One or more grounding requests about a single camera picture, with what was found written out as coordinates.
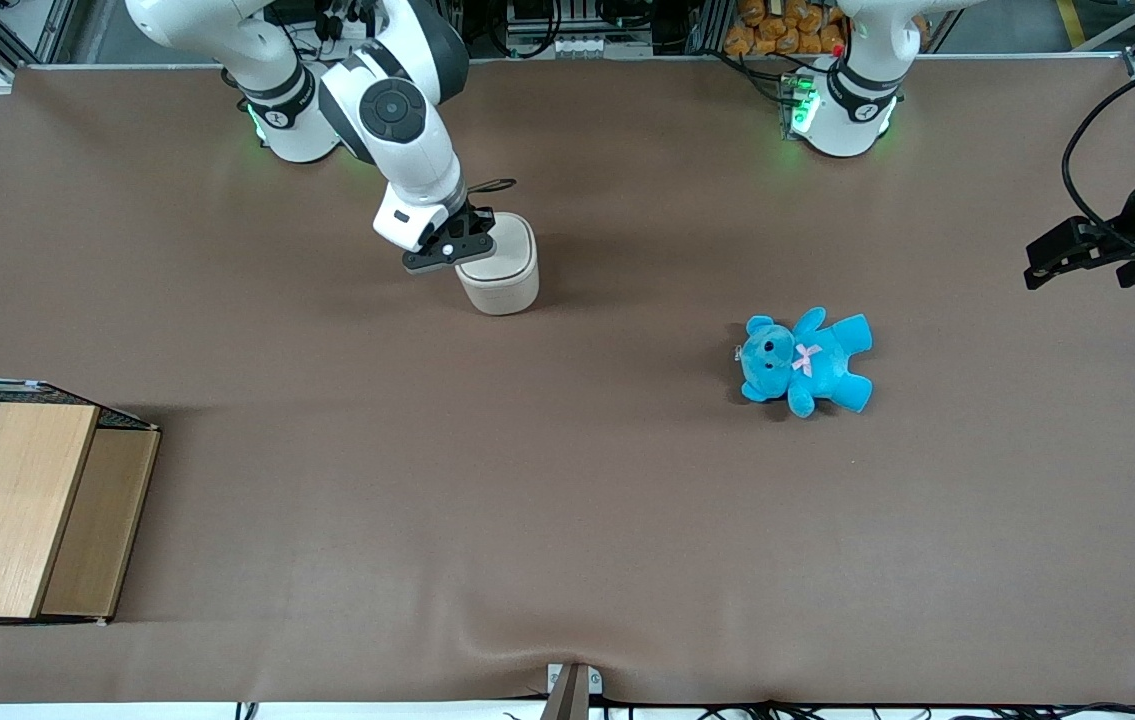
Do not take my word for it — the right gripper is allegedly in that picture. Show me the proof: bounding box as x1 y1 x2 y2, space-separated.
374 183 497 275

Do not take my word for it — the white trash can body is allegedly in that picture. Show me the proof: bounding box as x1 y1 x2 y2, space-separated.
454 255 540 317

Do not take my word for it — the white power strip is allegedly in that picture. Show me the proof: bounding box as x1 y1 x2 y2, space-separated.
507 33 654 58

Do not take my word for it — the brown table mat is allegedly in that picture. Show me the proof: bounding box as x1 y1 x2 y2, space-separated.
0 55 1135 706

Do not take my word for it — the blue teddy bear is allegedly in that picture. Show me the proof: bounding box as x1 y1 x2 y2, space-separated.
735 307 874 419

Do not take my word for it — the small electronics board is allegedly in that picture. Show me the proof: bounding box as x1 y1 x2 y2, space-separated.
777 72 820 139

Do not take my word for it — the orange plush toy pile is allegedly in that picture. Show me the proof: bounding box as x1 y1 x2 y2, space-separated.
723 0 850 58

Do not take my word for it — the dark wooden board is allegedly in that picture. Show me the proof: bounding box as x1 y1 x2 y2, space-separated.
40 428 161 618

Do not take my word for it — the light wooden board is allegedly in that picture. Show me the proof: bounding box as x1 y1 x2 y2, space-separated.
0 403 101 620

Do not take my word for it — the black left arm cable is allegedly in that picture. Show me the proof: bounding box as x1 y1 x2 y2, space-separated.
1062 50 1135 253

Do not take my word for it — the metal bracket with pole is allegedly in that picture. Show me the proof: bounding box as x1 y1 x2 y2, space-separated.
539 662 605 720

